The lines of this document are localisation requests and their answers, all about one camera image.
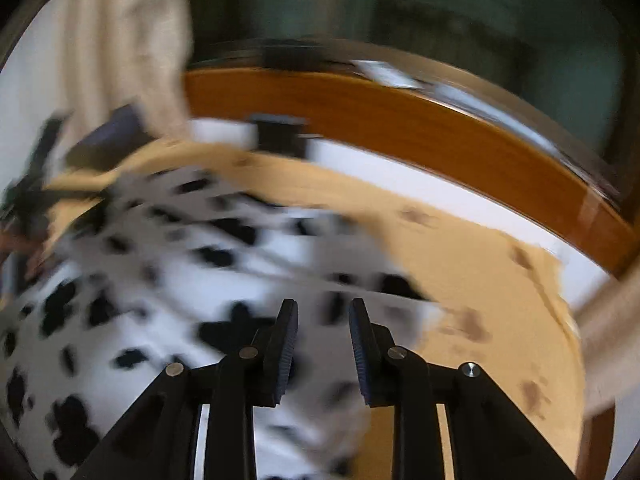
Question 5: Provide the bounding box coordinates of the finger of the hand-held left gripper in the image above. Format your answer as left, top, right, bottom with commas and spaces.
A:
27, 115, 71, 186
42, 186, 108, 207

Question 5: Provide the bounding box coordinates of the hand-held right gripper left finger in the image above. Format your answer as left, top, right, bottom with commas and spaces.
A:
70, 298, 300, 480

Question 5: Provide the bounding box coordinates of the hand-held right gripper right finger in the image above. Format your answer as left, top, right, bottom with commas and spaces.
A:
348, 297, 576, 480

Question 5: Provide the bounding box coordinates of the black and white cow-print garment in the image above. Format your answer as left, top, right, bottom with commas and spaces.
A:
0, 167, 446, 480

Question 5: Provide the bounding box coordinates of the blue and dark knit garment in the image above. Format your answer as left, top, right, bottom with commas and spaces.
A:
65, 104, 156, 171

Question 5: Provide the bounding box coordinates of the cream curtain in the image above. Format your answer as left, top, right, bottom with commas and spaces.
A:
570, 275, 640, 418
52, 0, 196, 146

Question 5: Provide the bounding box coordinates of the yellow paw-print blanket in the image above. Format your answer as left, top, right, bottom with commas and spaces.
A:
42, 140, 586, 480

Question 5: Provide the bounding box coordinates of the white bed sheet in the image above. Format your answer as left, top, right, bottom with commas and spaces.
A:
190, 119, 611, 281

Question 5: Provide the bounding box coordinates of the wooden headboard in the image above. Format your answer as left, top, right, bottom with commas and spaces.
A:
182, 67, 640, 278

